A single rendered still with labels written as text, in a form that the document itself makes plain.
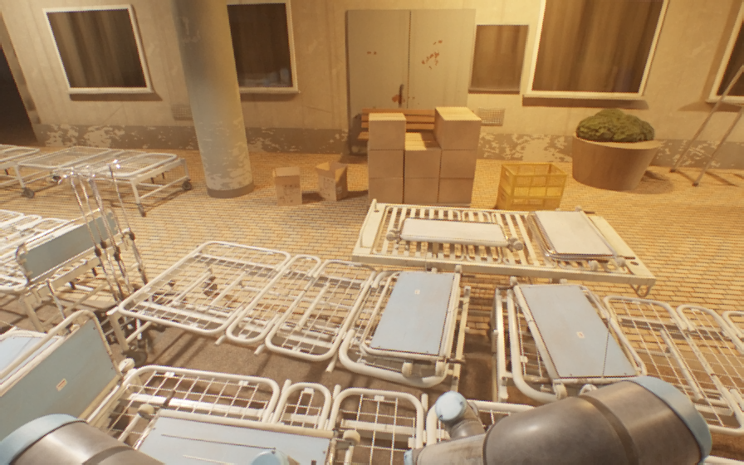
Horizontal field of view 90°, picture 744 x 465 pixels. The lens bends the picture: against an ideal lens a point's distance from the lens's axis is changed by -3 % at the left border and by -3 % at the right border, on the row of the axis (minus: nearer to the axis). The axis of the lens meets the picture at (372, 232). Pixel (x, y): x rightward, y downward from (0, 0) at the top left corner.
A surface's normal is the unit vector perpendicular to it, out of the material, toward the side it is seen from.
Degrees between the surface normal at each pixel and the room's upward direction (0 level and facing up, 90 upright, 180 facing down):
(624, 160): 101
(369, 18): 90
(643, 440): 38
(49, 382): 90
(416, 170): 90
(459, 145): 90
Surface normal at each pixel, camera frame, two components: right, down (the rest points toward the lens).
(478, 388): 0.00, -0.89
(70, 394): 0.99, 0.06
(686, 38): -0.14, 0.46
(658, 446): 0.21, -0.26
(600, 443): -0.19, -0.52
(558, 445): -0.51, -0.51
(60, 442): 0.09, -0.97
